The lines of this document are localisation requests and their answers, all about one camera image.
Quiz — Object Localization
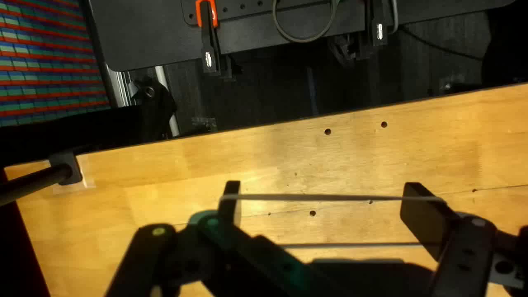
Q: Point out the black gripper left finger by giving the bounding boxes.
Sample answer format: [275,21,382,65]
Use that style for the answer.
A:
[105,179,332,297]

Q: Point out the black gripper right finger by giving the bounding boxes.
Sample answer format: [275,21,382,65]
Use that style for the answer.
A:
[400,181,528,297]

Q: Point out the thin tan elastic band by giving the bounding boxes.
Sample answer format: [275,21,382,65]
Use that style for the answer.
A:
[220,191,450,204]

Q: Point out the black board panel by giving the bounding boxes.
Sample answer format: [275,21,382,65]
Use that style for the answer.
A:
[88,0,519,72]

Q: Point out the black clamp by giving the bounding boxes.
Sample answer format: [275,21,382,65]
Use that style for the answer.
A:
[365,0,393,49]

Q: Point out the gray pole bracket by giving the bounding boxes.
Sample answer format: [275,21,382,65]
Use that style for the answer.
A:
[49,150,85,186]

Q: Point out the black knob mount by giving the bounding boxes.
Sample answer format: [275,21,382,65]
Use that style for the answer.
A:
[131,75,179,140]

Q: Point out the white post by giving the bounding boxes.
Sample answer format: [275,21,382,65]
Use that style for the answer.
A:
[105,64,182,138]

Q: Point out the orange handled clamp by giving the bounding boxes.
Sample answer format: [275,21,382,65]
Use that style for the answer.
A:
[194,0,225,75]

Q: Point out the black looped cable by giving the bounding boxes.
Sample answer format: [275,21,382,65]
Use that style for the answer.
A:
[271,0,341,44]

